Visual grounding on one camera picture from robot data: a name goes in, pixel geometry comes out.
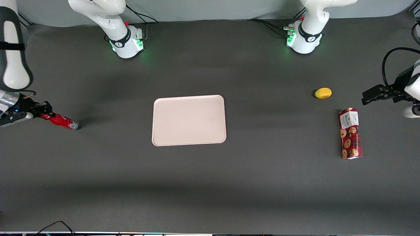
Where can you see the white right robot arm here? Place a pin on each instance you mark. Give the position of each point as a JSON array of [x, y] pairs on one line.
[[119, 32]]

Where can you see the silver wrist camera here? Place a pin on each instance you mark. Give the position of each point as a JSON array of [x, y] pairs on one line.
[[14, 119]]

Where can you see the red coke bottle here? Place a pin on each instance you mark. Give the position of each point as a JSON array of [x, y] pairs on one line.
[[62, 120]]

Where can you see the yellow lemon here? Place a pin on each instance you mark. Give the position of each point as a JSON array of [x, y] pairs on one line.
[[323, 93]]

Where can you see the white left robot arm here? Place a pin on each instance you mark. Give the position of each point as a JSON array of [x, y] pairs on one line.
[[308, 32]]

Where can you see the red tartan cookie box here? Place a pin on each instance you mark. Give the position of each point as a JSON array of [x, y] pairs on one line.
[[351, 137]]

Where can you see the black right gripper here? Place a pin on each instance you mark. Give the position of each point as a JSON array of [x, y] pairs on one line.
[[29, 105]]

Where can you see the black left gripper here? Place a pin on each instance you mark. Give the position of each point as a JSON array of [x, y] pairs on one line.
[[396, 88]]

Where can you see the pale pink plastic tray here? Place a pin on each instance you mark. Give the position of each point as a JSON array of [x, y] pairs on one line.
[[188, 120]]

